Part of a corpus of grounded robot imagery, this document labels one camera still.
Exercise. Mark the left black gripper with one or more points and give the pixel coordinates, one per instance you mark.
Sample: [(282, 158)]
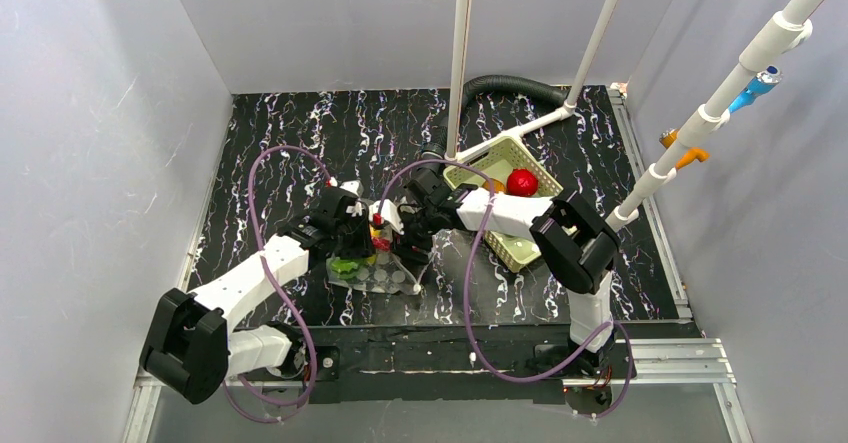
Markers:
[(357, 244)]

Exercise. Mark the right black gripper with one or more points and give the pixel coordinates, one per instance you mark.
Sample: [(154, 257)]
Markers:
[(416, 242)]

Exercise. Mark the clear zip top bag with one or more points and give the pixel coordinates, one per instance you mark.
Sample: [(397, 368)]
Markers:
[(383, 272)]

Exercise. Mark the brown fake potato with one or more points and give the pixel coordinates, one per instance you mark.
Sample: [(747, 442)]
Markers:
[(494, 185)]

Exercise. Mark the red fake apple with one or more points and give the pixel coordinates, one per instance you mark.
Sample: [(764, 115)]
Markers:
[(522, 183)]

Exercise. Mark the red fake chili pepper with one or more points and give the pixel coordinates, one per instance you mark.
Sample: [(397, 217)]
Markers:
[(381, 244)]

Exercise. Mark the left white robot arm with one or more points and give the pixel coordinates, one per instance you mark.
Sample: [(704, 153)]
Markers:
[(192, 344)]

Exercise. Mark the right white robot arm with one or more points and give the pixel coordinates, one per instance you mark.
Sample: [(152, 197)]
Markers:
[(577, 245)]

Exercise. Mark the light green plastic basket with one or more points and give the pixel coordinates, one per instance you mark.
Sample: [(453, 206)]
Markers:
[(505, 219)]

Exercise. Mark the white pvc pipe right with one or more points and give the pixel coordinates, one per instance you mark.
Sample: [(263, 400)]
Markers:
[(785, 30)]

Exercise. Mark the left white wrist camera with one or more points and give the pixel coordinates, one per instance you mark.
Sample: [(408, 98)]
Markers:
[(354, 189)]

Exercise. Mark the white pvc pipe frame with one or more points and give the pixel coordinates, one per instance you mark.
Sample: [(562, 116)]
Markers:
[(543, 49)]

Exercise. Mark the aluminium frame rail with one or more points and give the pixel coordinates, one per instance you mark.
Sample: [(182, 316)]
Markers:
[(683, 391)]

